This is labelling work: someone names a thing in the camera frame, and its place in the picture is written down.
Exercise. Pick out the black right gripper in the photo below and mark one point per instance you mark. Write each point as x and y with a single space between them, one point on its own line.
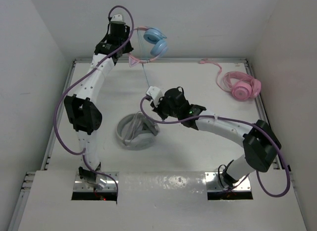
157 109

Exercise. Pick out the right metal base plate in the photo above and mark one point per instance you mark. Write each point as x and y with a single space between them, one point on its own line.
216 183

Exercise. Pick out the white front cover board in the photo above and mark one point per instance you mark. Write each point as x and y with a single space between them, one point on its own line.
154 202

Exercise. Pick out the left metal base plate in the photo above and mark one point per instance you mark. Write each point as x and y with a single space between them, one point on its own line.
101 184

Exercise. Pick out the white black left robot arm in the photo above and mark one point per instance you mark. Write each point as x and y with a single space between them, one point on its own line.
81 108

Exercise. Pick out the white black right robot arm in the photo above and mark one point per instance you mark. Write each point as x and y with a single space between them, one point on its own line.
257 139

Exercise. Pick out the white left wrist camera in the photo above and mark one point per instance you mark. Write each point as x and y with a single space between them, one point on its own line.
117 19

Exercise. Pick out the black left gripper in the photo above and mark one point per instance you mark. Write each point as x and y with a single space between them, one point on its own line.
127 48

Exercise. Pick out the white grey headphones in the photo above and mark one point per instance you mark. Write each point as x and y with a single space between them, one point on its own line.
136 132

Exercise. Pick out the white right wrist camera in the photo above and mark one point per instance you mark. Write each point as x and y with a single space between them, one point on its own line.
154 93

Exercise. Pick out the metal base plate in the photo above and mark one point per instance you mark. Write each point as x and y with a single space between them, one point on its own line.
101 184
216 183

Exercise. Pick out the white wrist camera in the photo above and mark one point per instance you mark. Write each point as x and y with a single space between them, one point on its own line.
117 19
154 93

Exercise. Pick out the blue pink cat-ear headphones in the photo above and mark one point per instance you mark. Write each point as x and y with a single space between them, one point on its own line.
154 37

